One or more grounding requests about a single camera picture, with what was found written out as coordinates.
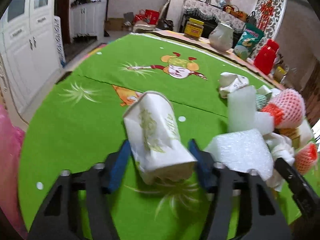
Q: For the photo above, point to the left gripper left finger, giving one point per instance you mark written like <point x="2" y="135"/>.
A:
<point x="58" y="217"/>

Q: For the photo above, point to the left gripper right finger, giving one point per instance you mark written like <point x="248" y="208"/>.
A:
<point x="259" y="214"/>

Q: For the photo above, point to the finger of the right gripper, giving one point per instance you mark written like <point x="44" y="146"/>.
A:
<point x="304" y="196"/>

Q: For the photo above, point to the pink foam net front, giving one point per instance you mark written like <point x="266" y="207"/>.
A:
<point x="306" y="158"/>

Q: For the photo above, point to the pink foam net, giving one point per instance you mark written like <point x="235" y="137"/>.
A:
<point x="287" y="109"/>
<point x="306" y="158"/>

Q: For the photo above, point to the yellow cardboard box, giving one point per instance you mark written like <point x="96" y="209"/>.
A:
<point x="293" y="134"/>

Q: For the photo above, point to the tall white foam block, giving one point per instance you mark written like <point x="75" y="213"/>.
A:
<point x="241" y="109"/>

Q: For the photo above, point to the white paper cup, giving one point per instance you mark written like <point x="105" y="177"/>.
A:
<point x="155" y="140"/>

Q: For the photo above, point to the white foam piece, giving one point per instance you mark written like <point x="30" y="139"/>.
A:
<point x="264" y="122"/>

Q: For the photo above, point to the pink trash bag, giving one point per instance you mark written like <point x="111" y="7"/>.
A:
<point x="12" y="138"/>

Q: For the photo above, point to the crumpled white tissue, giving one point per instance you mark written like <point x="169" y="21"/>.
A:
<point x="280" y="146"/>

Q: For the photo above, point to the green mesh net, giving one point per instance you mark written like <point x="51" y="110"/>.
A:
<point x="261" y="101"/>

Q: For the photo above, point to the green cartoon tablecloth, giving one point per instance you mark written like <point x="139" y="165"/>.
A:
<point x="81" y="121"/>

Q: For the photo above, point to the small yellow lid jar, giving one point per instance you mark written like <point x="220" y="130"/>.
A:
<point x="279" y="73"/>

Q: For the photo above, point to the red thermos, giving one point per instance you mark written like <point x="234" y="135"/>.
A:
<point x="264" y="60"/>

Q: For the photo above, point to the green snack bag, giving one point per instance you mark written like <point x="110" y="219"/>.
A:
<point x="250" y="37"/>

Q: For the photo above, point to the white display cabinet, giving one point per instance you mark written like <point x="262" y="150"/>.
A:
<point x="28" y="48"/>

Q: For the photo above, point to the white ceramic teapot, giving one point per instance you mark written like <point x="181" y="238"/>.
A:
<point x="221" y="38"/>

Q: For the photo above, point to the black handbag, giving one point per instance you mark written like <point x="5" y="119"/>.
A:
<point x="251" y="18"/>

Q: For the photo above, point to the red chinese knot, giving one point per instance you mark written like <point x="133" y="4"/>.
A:
<point x="266" y="12"/>

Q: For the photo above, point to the yellow lid honey jar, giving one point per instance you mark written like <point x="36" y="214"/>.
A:
<point x="194" y="28"/>

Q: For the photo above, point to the piano with lace cover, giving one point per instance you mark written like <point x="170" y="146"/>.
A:
<point x="211" y="15"/>

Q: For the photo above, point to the low white cabinet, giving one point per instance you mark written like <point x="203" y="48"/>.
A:
<point x="87" y="19"/>

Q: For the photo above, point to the cardboard box on floor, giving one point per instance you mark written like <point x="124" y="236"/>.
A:
<point x="114" y="24"/>

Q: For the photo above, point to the white dining chair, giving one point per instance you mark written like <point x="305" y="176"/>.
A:
<point x="142" y="26"/>

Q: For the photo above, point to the red gift bag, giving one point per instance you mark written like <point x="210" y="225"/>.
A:
<point x="148" y="16"/>

